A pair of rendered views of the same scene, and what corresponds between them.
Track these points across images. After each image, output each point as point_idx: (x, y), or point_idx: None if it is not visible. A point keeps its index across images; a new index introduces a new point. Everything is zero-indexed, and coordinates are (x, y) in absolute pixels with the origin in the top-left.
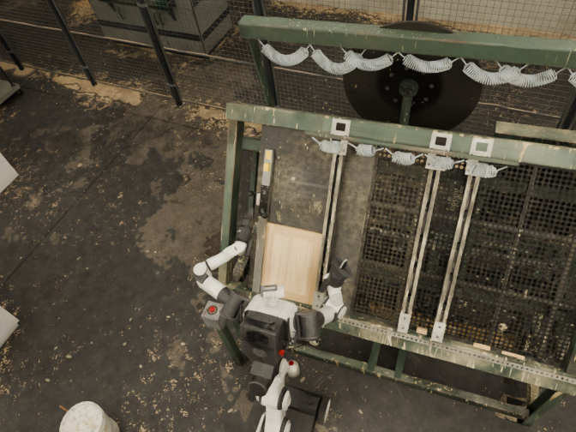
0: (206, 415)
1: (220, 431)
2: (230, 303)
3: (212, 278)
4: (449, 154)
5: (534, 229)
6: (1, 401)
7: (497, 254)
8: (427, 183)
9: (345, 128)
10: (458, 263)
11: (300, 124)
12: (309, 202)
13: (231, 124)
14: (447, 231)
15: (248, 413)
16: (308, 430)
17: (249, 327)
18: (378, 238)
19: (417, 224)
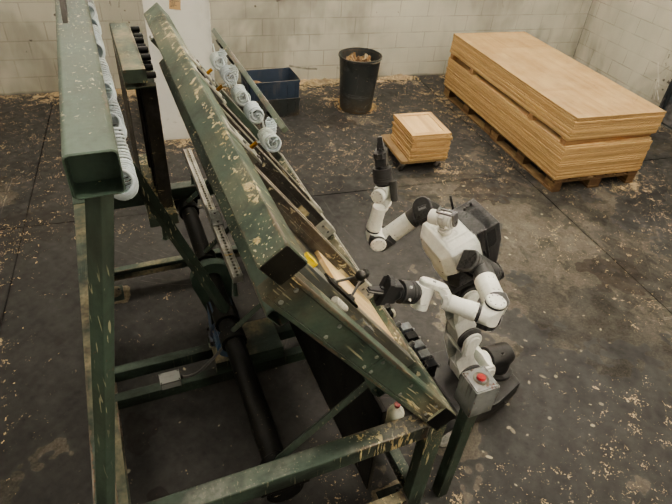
0: (519, 478)
1: (512, 449)
2: (487, 258)
3: (487, 290)
4: (232, 52)
5: (151, 176)
6: None
7: (201, 188)
8: (232, 120)
9: (230, 125)
10: (270, 153)
11: (252, 166)
12: (300, 247)
13: (299, 276)
14: (78, 376)
15: (471, 437)
16: (435, 355)
17: (491, 215)
18: (132, 446)
19: None
